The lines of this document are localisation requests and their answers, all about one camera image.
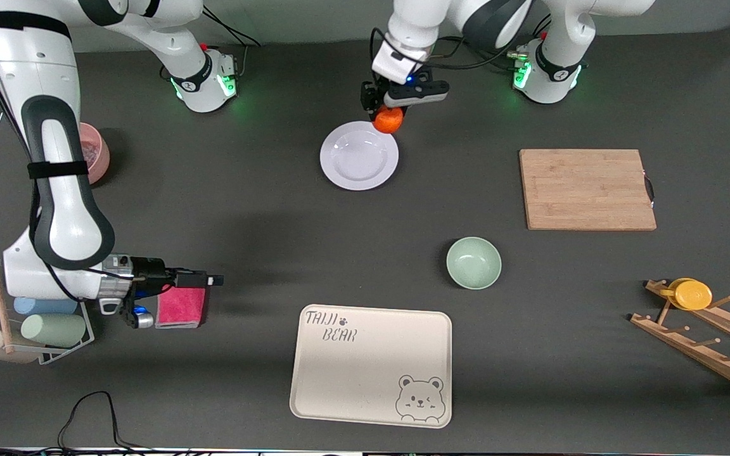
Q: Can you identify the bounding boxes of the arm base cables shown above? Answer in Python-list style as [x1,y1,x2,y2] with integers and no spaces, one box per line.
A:
[437,16,553,73]
[200,8,262,80]

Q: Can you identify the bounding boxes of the wooden cutting board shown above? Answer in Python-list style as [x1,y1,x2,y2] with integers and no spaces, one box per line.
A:
[519,149,658,231]

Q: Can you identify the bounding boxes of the black table cable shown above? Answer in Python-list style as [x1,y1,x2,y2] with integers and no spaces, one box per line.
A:
[58,391,150,452]

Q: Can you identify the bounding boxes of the light green bowl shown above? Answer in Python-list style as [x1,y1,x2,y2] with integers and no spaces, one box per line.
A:
[446,236,503,291]

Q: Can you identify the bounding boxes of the lavender round plate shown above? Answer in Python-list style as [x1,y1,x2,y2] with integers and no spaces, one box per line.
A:
[319,120,399,191]

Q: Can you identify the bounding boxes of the wooden rack rod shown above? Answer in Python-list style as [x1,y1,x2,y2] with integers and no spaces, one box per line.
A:
[0,254,16,354]

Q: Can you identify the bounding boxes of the orange fruit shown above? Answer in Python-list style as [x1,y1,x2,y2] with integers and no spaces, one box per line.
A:
[373,106,405,134]

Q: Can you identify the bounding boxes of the pink folded cloth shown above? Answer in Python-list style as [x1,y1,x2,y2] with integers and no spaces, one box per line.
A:
[155,286,208,329]

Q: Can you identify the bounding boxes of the yellow cup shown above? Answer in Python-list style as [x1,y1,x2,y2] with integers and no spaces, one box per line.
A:
[660,277,714,311]

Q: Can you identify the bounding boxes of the wooden peg dish rack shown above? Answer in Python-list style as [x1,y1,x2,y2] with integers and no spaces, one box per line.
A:
[630,279,730,400]

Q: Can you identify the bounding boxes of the beige bear print tray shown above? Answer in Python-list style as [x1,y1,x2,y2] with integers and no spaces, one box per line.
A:
[289,304,453,429]

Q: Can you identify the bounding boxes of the green cup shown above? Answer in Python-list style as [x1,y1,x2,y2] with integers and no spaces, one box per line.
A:
[20,313,87,348]

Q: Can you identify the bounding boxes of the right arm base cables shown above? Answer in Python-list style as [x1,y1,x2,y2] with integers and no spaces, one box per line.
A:
[200,8,262,80]

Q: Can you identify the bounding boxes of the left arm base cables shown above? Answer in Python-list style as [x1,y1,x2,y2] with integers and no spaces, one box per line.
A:
[437,16,553,73]

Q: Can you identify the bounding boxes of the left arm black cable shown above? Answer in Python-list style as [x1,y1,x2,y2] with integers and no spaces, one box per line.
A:
[369,27,511,80]

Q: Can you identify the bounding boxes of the blue cup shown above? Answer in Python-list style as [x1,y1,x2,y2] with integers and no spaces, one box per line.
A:
[13,296,79,316]

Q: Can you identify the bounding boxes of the pink bowl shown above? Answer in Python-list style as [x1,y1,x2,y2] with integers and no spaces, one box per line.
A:
[79,122,111,186]

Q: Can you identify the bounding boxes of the white wire cup rack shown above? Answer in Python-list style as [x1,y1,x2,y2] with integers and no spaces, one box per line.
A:
[0,279,95,366]

